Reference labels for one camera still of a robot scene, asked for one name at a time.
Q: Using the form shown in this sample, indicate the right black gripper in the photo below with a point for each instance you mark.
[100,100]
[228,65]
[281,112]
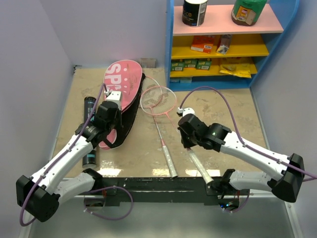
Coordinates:
[186,144]

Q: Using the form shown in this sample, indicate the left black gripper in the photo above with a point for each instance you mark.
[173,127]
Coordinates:
[119,123]

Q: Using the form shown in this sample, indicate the pink racket bag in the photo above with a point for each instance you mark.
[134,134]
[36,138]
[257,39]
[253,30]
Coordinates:
[127,77]

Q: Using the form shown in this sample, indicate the black shuttlecock tube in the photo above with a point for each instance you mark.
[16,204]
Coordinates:
[90,160]

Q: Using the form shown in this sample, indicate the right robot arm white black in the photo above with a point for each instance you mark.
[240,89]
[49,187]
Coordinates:
[279,174]

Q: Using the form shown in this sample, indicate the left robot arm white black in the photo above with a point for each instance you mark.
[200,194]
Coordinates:
[37,194]

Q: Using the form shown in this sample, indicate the green box left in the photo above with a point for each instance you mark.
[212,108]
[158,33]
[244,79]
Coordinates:
[177,65]

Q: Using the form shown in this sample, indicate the green box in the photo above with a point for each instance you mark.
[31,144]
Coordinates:
[204,64]
[177,65]
[190,63]

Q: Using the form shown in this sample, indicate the green box middle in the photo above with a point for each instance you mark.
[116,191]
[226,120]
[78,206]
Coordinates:
[190,63]

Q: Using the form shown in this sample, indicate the green box right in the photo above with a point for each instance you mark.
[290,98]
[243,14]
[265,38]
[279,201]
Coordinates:
[204,64]

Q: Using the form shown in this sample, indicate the yellow snack bag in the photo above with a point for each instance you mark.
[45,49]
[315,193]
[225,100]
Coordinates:
[242,70]

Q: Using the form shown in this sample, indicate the blue shelf unit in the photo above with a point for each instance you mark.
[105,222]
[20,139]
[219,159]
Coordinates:
[255,44]

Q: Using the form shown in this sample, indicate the orange box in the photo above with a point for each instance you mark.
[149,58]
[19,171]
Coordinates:
[203,43]

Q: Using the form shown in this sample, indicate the silver brown pouch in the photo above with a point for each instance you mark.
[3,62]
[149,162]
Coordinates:
[224,44]

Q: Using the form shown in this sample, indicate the black white can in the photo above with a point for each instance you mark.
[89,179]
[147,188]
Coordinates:
[194,11]

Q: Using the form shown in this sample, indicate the green brown jar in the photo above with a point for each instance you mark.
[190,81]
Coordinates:
[247,12]

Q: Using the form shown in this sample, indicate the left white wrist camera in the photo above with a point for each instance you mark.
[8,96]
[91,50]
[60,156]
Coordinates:
[114,96]

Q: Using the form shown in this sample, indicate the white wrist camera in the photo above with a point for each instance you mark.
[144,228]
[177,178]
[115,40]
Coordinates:
[181,112]
[114,96]

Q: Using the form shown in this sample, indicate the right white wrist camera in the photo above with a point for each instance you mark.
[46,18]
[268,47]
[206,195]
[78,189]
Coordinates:
[181,112]

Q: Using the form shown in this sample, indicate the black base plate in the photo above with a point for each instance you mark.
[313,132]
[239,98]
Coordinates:
[160,190]

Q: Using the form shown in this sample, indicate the brown wall block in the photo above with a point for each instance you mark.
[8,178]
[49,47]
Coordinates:
[148,62]

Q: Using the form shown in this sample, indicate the aluminium rail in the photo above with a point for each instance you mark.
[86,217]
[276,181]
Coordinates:
[66,196]

